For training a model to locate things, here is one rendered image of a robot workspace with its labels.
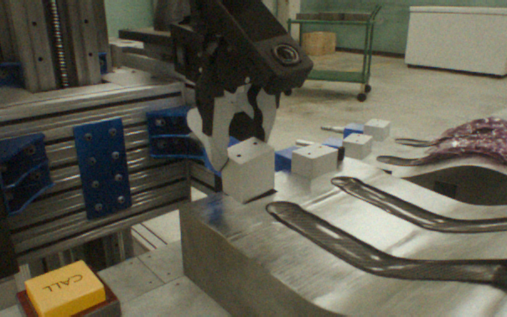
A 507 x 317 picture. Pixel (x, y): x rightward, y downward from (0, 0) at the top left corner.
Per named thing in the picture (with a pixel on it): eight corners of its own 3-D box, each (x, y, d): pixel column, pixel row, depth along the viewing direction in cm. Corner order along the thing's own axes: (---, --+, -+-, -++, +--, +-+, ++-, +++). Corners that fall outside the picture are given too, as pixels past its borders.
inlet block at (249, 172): (178, 159, 56) (173, 122, 53) (209, 146, 59) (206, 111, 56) (242, 205, 48) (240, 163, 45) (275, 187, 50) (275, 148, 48)
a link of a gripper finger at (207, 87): (225, 127, 46) (236, 47, 43) (235, 133, 45) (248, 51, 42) (188, 132, 43) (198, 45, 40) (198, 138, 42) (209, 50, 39)
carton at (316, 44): (298, 54, 839) (299, 33, 825) (318, 51, 880) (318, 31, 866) (316, 56, 810) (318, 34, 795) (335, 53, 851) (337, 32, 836)
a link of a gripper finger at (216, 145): (196, 153, 51) (205, 77, 47) (226, 174, 47) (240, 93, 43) (173, 158, 49) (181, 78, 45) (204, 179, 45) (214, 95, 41)
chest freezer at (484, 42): (519, 73, 646) (533, 8, 612) (503, 80, 596) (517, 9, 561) (423, 62, 746) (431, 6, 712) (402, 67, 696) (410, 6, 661)
